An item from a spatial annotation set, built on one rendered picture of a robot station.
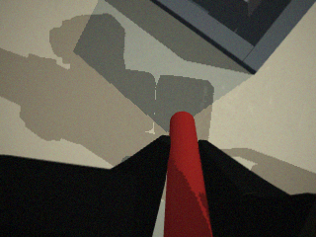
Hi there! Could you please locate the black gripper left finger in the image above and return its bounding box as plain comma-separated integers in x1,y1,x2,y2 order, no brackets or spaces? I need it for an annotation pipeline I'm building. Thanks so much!
0,135,171,237

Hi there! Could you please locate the red peg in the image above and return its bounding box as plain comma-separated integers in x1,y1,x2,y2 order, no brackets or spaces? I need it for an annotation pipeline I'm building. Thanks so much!
163,112,212,237

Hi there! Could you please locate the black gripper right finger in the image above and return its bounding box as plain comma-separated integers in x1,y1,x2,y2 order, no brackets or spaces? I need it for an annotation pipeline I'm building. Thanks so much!
198,139,316,237

